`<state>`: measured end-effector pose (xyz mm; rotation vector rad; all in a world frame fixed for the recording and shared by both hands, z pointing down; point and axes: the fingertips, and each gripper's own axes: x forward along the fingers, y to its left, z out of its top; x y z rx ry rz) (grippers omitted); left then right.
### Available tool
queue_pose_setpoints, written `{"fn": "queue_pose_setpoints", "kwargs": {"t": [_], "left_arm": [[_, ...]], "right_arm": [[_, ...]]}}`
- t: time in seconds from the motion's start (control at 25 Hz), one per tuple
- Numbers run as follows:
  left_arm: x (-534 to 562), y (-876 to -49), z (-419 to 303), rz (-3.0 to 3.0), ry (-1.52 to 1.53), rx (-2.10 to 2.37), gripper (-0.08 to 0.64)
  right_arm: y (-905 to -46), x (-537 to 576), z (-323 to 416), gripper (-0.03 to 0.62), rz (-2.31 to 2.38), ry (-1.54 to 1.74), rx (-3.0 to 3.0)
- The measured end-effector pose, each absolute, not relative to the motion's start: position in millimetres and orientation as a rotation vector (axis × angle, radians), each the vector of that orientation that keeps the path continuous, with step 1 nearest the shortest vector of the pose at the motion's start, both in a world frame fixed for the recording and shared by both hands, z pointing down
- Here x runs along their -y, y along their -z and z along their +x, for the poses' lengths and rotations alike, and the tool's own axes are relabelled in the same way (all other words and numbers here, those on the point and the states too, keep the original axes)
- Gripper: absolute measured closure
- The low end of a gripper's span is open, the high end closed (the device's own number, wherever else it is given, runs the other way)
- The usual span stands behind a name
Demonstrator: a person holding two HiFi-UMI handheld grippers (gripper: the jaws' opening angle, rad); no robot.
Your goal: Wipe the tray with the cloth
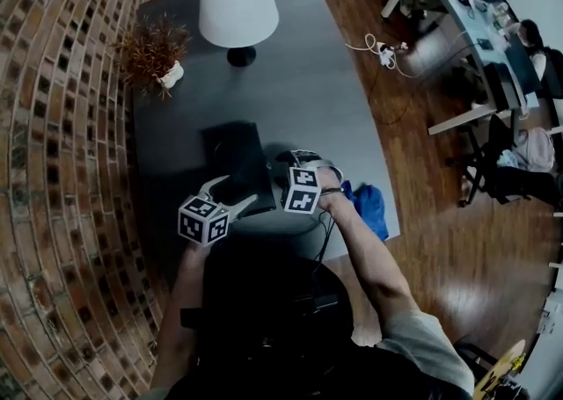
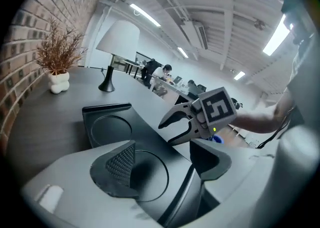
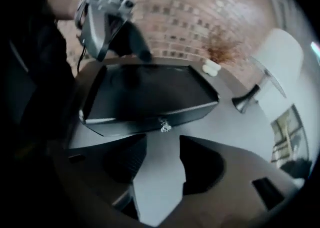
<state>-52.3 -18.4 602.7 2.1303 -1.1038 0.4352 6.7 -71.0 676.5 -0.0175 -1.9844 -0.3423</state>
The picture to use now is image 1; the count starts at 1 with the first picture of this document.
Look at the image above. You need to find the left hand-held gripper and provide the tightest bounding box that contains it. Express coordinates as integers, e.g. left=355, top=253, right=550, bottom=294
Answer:
left=178, top=174, right=260, bottom=246

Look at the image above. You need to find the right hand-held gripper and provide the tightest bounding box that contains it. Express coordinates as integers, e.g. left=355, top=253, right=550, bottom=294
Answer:
left=280, top=149, right=345, bottom=215

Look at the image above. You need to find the blue cloth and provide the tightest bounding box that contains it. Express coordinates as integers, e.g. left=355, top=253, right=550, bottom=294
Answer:
left=340, top=180, right=391, bottom=241

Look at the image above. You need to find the person's right forearm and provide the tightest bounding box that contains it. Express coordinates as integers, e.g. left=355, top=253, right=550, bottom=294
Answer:
left=316, top=189, right=419, bottom=338

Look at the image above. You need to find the person's left forearm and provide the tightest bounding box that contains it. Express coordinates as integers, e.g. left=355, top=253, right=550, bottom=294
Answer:
left=151, top=242, right=212, bottom=390

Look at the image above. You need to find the person's right hand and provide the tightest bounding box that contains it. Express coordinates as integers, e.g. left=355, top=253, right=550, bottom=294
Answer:
left=316, top=166, right=344, bottom=196

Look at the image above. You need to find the person's torso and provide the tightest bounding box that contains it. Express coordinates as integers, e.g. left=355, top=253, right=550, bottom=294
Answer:
left=149, top=239, right=476, bottom=400

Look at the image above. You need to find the orange plant in white pot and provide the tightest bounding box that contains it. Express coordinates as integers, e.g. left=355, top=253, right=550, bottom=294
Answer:
left=112, top=15, right=193, bottom=98

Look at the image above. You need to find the black office chair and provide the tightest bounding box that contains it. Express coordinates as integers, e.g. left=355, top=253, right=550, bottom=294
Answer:
left=446, top=114, right=563, bottom=208

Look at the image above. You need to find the white table lamp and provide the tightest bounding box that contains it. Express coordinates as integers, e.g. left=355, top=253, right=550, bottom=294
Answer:
left=198, top=0, right=280, bottom=68

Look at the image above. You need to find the light blue garment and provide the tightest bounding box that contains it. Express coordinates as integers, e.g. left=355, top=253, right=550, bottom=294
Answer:
left=496, top=149, right=520, bottom=169

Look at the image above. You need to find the black computer case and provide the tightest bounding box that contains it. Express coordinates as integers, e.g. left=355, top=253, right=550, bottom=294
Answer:
left=483, top=62, right=524, bottom=112

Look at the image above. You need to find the black metal stool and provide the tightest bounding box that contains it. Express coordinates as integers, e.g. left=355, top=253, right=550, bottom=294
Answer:
left=455, top=336, right=498, bottom=373

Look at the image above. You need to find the pink backpack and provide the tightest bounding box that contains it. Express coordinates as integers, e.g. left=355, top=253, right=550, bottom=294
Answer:
left=512, top=126, right=556, bottom=173

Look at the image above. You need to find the white office desk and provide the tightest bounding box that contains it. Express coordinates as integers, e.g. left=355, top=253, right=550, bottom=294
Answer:
left=380, top=0, right=563, bottom=135

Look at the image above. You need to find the black laptop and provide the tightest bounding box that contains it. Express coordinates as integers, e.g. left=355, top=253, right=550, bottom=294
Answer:
left=505, top=33, right=542, bottom=91

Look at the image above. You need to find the yellow printed board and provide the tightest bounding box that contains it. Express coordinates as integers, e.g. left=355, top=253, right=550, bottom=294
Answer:
left=473, top=338, right=527, bottom=395

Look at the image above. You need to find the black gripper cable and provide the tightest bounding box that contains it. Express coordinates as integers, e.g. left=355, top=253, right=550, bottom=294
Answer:
left=314, top=208, right=338, bottom=263

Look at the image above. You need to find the white floor cable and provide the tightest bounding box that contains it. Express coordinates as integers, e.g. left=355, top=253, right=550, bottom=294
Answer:
left=345, top=31, right=467, bottom=79

